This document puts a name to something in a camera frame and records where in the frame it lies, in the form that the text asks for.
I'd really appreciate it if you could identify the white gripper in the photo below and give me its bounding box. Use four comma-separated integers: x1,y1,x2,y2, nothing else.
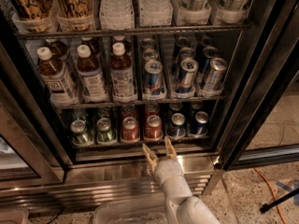
142,136,184,186

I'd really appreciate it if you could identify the red coke can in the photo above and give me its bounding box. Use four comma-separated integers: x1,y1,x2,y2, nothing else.
121,117,140,143
145,115,163,140

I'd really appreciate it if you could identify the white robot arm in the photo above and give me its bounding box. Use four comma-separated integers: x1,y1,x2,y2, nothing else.
142,136,221,224

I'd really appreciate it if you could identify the blue pepsi can front left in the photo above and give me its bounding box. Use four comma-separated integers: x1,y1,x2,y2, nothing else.
167,113,186,139

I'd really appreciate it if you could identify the blue pepsi can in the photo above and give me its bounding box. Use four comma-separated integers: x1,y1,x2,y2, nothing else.
167,113,186,139
190,111,209,136

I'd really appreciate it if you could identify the blue pepsi can front right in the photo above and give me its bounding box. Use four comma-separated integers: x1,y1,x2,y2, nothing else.
190,111,209,136

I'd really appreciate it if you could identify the green soda can front right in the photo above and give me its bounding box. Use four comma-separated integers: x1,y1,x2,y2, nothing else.
96,118,117,145

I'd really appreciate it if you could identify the green soda can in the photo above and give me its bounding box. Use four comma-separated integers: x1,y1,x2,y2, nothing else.
96,118,117,145
70,119,93,147

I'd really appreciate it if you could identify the red bull can front left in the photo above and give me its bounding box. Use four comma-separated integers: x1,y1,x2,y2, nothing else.
142,61,166,100

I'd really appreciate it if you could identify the green soda can front left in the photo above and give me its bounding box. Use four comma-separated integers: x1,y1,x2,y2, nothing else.
70,119,93,147

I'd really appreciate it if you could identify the silver red bull can right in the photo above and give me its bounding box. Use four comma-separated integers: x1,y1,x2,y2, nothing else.
199,57,227,98

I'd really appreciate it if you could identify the red bull can front middle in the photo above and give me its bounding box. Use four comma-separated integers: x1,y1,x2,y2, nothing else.
171,58,198,99

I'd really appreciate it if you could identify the glass fridge door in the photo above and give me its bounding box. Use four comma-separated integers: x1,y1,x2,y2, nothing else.
213,0,299,171

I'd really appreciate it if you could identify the stainless steel fridge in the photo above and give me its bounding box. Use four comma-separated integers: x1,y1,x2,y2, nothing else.
0,0,298,213

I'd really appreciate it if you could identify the white green can left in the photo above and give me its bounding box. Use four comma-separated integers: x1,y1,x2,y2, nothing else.
172,0,211,26

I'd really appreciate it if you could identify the white green can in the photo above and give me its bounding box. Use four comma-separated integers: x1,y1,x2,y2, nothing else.
172,0,211,26
209,0,250,25

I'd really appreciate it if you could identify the white green can right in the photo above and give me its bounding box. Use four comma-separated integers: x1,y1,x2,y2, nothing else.
209,0,250,25

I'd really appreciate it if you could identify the la croix can right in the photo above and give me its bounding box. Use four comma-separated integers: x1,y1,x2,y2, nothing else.
57,0,95,32

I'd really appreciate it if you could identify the la croix can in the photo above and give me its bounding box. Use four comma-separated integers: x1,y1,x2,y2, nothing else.
57,0,95,32
10,0,54,33

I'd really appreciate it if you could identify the la croix can left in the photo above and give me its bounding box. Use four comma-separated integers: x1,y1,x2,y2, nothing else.
10,0,54,33

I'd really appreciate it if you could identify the clear plastic bin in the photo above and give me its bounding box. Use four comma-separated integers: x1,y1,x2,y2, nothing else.
93,192,172,224

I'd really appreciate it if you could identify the tea bottle front right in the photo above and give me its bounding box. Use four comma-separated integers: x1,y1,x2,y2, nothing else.
110,42,136,103

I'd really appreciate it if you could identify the tea bottle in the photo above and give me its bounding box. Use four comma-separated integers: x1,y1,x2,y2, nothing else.
36,47,78,105
77,45,108,103
110,42,136,103

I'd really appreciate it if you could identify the tea bottle front middle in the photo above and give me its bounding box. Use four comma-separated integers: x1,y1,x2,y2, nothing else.
77,45,108,103

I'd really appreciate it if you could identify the black stand leg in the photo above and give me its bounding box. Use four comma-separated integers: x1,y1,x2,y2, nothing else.
260,188,299,213

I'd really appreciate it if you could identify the tea bottle front left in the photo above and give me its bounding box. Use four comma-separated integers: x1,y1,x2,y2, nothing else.
36,47,78,105

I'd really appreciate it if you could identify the water bottle right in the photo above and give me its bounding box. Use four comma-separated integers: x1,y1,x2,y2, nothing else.
138,0,173,27

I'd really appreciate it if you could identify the water bottle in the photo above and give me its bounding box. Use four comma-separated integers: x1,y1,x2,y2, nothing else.
100,0,135,30
138,0,173,27

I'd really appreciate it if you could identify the water bottle left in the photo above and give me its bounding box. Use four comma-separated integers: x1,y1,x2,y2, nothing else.
100,0,135,30

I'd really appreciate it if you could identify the orange cable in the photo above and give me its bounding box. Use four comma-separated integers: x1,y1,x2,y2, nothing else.
253,167,288,224

